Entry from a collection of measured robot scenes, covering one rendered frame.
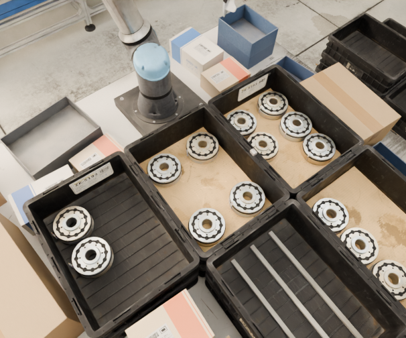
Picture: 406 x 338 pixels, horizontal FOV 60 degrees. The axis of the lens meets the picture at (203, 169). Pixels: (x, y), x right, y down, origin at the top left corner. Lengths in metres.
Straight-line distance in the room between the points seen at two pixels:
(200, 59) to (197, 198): 0.62
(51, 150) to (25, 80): 1.44
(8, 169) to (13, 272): 0.50
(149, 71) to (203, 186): 0.41
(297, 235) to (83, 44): 2.21
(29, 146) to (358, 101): 1.14
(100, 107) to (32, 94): 1.20
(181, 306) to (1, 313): 0.42
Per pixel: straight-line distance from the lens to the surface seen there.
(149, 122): 1.29
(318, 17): 3.13
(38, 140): 1.35
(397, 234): 1.15
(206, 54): 1.47
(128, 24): 1.23
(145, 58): 1.19
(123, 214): 1.04
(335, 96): 1.31
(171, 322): 0.86
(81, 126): 1.33
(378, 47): 2.19
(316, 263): 1.03
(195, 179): 1.07
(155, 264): 0.98
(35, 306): 0.96
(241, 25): 1.64
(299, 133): 1.17
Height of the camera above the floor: 1.77
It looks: 60 degrees down
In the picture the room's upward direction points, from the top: 2 degrees clockwise
